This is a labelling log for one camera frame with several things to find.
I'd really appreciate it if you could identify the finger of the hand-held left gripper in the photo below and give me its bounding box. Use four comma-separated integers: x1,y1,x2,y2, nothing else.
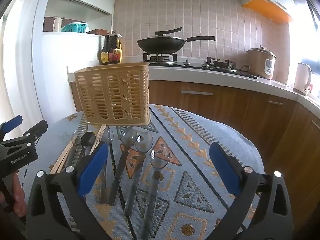
0,119,48,153
0,116,23,140

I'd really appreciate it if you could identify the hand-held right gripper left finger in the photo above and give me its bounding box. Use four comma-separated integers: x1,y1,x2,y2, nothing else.
25,142,113,240

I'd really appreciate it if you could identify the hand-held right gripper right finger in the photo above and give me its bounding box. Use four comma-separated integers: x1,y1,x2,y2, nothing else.
209,142,294,240

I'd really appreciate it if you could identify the beige plastic utensil basket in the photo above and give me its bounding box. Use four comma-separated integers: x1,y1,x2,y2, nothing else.
74,62,152,127

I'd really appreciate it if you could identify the person's left hand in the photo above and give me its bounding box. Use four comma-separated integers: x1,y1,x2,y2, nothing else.
10,172,27,218

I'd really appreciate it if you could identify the wooden chopstick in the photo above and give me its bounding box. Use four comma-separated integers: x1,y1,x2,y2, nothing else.
89,124,104,155
54,144,76,175
92,124,107,154
49,140,75,174

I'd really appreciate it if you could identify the black spoon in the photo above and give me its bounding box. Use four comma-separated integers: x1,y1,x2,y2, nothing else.
75,132,96,168

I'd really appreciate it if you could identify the patterned blue tablecloth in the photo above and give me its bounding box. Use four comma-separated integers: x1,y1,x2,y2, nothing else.
19,104,265,240

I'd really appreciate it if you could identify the clear plastic spoon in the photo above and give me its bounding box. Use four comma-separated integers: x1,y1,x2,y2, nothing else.
65,128,85,168

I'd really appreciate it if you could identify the white curtain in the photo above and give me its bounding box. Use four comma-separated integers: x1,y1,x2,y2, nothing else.
0,5,38,130

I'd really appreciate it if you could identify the wooden base cabinet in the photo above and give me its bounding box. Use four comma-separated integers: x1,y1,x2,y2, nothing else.
70,79,320,205

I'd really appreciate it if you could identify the white kitchen countertop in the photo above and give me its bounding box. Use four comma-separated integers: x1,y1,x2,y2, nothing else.
66,60,320,115

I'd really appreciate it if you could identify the slim dark sauce bottle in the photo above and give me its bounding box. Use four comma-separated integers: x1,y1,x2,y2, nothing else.
99,31,110,65

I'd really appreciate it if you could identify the black gas stove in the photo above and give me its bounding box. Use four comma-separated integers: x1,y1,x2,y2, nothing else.
143,53,258,79

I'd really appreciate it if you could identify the teal plastic basket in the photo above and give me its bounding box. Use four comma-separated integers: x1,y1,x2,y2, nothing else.
61,22,90,33

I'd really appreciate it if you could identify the beige rice cooker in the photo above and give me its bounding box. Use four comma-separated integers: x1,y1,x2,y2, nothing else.
246,46,277,80

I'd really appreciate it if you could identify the wide dark sauce bottle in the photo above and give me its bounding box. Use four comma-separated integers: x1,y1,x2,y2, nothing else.
109,30,122,64

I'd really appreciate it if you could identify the white electric kettle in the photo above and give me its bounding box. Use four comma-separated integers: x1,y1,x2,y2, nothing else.
293,63,313,96

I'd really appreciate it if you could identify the black wok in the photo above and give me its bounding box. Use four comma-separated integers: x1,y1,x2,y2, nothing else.
136,36,216,54

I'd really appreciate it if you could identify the wok lid black handle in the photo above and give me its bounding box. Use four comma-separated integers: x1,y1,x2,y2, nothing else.
140,27,184,40

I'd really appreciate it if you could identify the orange wall cabinet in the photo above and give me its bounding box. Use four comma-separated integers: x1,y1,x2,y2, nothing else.
241,0,294,25

